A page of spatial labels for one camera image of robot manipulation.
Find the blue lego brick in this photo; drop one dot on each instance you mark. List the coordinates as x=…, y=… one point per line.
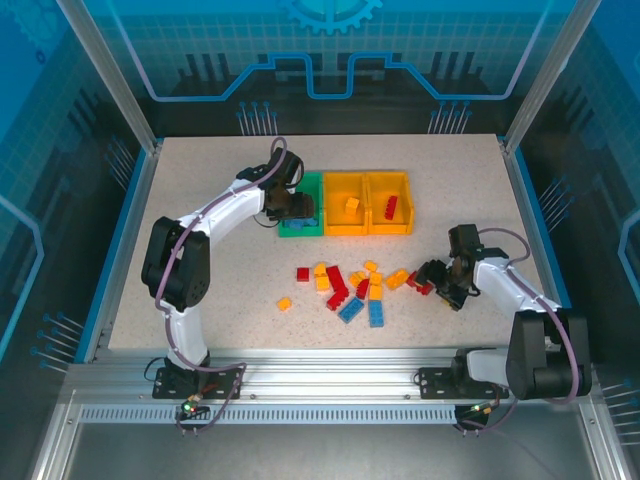
x=299, y=225
x=314, y=223
x=376, y=314
x=350, y=309

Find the green plastic bin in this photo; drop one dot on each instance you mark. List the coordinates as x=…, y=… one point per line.
x=300, y=233

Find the yellow plastic bin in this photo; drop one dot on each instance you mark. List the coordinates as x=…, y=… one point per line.
x=342, y=195
x=377, y=200

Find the small yellow lego brick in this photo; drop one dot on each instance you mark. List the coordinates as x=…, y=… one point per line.
x=370, y=265

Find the small red lego brick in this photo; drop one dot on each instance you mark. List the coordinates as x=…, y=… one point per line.
x=302, y=274

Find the long red lego brick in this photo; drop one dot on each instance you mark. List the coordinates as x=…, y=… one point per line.
x=336, y=279

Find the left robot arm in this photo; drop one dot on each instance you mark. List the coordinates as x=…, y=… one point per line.
x=175, y=265

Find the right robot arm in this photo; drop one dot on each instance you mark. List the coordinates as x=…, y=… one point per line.
x=540, y=360

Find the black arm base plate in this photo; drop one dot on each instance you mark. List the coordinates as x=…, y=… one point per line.
x=435, y=382
x=167, y=387

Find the aluminium mounting rail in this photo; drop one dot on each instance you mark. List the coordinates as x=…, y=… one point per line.
x=325, y=375

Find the aluminium frame post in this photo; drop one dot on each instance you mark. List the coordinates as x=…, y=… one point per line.
x=548, y=75
x=113, y=75

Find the aluminium lower frame leg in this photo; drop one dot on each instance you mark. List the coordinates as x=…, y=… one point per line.
x=605, y=440
x=52, y=440

